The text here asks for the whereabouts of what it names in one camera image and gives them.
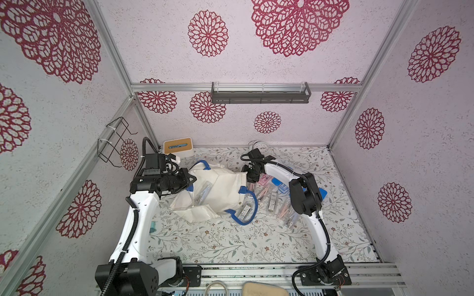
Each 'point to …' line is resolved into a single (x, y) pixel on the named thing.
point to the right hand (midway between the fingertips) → (240, 174)
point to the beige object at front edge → (253, 288)
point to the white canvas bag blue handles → (215, 191)
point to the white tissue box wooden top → (181, 147)
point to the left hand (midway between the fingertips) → (196, 180)
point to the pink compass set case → (264, 179)
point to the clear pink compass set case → (263, 192)
